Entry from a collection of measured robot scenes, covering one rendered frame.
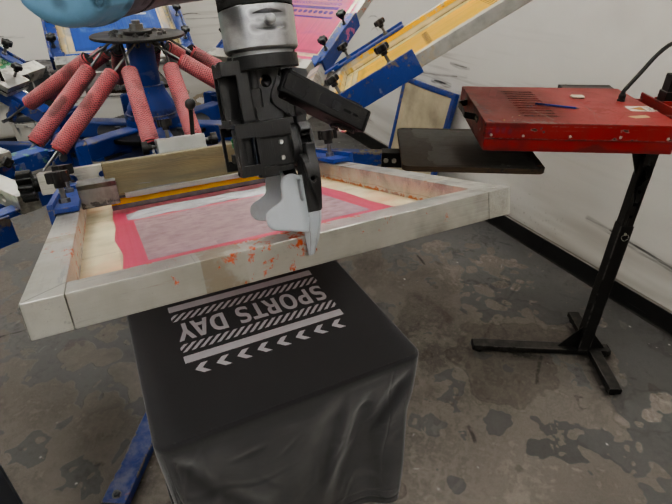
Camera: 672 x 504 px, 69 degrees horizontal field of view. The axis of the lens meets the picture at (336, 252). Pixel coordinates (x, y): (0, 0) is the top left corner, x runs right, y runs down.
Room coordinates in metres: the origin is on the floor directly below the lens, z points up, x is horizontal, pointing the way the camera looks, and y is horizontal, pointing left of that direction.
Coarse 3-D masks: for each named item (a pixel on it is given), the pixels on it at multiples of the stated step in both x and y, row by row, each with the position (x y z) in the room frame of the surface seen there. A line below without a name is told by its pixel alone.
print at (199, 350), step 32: (256, 288) 0.82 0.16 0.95; (288, 288) 0.82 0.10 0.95; (320, 288) 0.82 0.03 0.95; (192, 320) 0.72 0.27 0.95; (224, 320) 0.72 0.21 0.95; (256, 320) 0.72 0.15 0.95; (288, 320) 0.72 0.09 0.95; (320, 320) 0.72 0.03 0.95; (192, 352) 0.63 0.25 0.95; (224, 352) 0.63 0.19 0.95; (256, 352) 0.63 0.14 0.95
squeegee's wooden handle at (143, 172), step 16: (128, 160) 0.94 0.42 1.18; (144, 160) 0.95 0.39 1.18; (160, 160) 0.97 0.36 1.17; (176, 160) 0.98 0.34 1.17; (192, 160) 0.99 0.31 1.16; (208, 160) 1.01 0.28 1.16; (224, 160) 1.02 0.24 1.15; (112, 176) 0.92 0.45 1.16; (128, 176) 0.93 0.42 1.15; (144, 176) 0.94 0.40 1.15; (160, 176) 0.96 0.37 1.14; (176, 176) 0.97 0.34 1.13; (192, 176) 0.98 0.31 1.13; (208, 176) 1.00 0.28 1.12
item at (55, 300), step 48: (432, 192) 0.70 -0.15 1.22; (480, 192) 0.59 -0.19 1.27; (48, 240) 0.59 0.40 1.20; (288, 240) 0.47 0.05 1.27; (336, 240) 0.49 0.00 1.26; (384, 240) 0.51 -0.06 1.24; (48, 288) 0.39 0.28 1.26; (96, 288) 0.38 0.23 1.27; (144, 288) 0.40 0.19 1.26; (192, 288) 0.41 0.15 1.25; (48, 336) 0.35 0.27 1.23
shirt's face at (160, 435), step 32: (352, 288) 0.82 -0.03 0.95; (160, 320) 0.72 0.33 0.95; (352, 320) 0.72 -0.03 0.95; (384, 320) 0.72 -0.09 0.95; (160, 352) 0.63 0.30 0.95; (288, 352) 0.63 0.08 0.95; (320, 352) 0.63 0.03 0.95; (352, 352) 0.63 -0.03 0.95; (384, 352) 0.63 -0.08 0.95; (160, 384) 0.56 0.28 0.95; (192, 384) 0.56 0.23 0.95; (224, 384) 0.56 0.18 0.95; (256, 384) 0.56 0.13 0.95; (288, 384) 0.56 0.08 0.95; (320, 384) 0.56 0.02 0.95; (160, 416) 0.49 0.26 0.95; (192, 416) 0.49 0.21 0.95; (224, 416) 0.49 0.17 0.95
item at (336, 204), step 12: (216, 192) 1.02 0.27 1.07; (228, 192) 1.00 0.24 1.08; (324, 192) 0.88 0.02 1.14; (336, 192) 0.87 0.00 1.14; (228, 204) 0.87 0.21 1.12; (240, 204) 0.85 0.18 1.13; (324, 204) 0.77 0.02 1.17; (336, 204) 0.76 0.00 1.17; (348, 204) 0.75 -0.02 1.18; (360, 204) 0.74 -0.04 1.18; (372, 204) 0.73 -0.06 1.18; (384, 204) 0.73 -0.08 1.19; (324, 216) 0.69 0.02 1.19; (336, 216) 0.68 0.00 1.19; (348, 216) 0.67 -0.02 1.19; (264, 228) 0.65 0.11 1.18
